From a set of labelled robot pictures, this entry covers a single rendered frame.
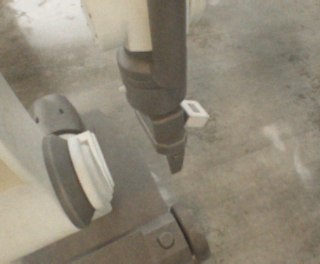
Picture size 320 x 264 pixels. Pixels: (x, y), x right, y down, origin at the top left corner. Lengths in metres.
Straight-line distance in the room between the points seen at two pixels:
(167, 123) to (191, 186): 0.68
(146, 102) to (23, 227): 0.20
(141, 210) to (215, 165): 0.41
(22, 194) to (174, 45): 0.21
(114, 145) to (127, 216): 0.26
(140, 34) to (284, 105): 1.13
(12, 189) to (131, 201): 0.57
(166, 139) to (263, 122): 0.90
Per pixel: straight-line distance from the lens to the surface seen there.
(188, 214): 0.77
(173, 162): 0.39
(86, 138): 0.72
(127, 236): 0.76
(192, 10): 0.28
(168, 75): 0.25
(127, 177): 0.83
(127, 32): 0.25
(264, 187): 1.08
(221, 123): 1.15
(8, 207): 0.30
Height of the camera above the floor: 0.95
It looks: 61 degrees down
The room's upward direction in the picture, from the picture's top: straight up
